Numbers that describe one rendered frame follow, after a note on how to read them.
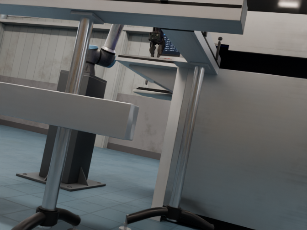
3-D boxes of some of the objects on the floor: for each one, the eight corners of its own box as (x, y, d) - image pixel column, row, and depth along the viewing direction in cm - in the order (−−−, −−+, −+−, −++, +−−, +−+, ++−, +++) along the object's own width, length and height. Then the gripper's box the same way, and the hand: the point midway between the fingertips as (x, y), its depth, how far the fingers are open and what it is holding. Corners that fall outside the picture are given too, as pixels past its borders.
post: (162, 219, 189) (229, -133, 199) (159, 222, 183) (228, -141, 194) (152, 216, 191) (218, -132, 201) (148, 218, 185) (216, -140, 196)
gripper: (148, 21, 205) (142, 55, 204) (164, 22, 201) (159, 56, 200) (153, 26, 213) (148, 59, 212) (169, 27, 209) (163, 60, 208)
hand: (155, 57), depth 209 cm, fingers closed
